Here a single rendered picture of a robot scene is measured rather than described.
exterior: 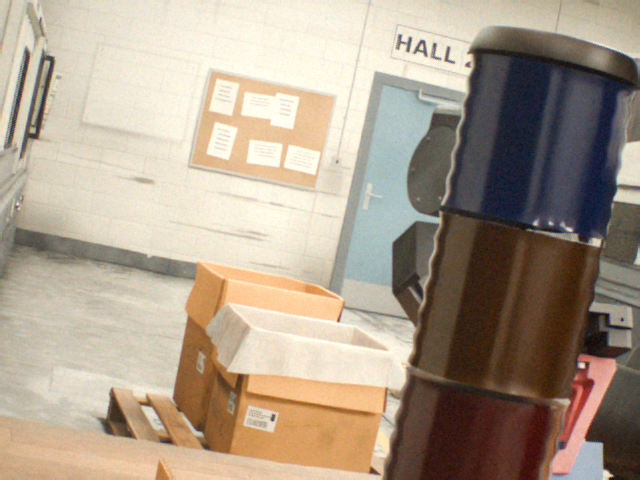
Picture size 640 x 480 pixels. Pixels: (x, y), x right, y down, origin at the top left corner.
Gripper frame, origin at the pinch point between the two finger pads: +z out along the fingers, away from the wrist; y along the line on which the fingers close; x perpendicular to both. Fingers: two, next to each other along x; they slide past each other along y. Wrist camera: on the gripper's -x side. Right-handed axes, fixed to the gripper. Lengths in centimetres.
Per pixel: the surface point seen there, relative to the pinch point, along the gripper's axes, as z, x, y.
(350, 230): -398, 300, -955
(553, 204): 4, -25, 48
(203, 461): -4.7, -15.6, -33.7
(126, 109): -478, 82, -936
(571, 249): 5, -25, 47
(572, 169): 4, -25, 48
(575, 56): 2, -25, 49
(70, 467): -1.6, -27.8, -25.5
